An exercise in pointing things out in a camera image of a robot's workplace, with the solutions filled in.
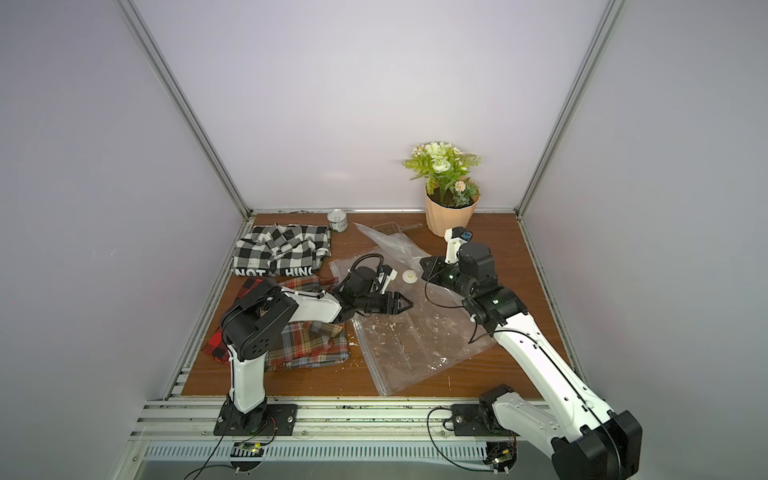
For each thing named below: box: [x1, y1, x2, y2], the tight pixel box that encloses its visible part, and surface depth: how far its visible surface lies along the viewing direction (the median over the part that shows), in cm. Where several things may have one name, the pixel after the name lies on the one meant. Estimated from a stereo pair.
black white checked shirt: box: [232, 224, 331, 277], surface depth 108 cm
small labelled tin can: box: [327, 209, 348, 233], surface depth 116 cm
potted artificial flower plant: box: [402, 141, 481, 237], surface depth 97 cm
